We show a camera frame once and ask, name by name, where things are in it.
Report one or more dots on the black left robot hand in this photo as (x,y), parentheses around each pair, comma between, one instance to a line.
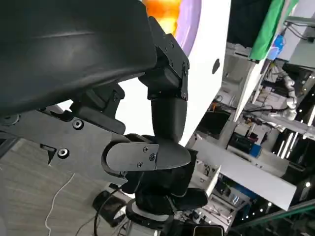
(73,49)

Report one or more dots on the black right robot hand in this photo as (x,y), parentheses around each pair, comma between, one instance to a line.
(162,186)

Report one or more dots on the orange white toy bread roll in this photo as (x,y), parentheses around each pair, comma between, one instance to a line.
(165,12)

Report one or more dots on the small blue box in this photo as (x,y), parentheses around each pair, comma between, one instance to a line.
(256,150)

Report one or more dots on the lilac plate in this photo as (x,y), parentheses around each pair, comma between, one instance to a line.
(189,19)

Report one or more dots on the black round table grommet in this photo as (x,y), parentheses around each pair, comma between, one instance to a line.
(216,66)

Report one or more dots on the green cloth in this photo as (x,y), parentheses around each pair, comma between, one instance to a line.
(268,29)

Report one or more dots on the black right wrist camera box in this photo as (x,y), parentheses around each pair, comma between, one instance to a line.
(208,231)

